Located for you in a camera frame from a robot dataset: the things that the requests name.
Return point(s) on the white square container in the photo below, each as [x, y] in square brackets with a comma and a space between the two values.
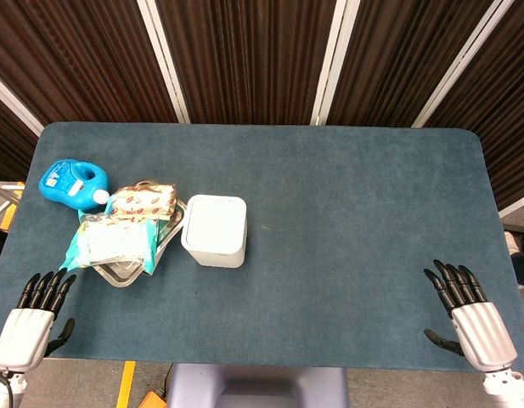
[215, 231]

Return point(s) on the teal wet wipes pack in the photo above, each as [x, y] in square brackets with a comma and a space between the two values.
[113, 245]

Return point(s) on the orange box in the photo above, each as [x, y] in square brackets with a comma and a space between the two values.
[153, 400]

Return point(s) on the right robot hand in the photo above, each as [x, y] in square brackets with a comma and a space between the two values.
[482, 336]

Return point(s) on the blue detergent bottle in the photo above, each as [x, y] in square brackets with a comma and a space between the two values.
[72, 183]

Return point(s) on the red patterned snack bag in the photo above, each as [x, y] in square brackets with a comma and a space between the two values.
[144, 202]

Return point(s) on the blue table mat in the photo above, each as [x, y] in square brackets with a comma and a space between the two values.
[261, 242]

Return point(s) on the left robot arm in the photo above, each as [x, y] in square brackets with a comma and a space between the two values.
[4, 384]

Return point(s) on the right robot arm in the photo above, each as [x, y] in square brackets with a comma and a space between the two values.
[505, 387]

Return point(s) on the lavender robot base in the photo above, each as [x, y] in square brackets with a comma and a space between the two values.
[257, 389]

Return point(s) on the metal tray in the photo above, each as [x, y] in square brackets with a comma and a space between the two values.
[125, 272]

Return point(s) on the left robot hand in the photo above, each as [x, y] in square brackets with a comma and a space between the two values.
[23, 338]

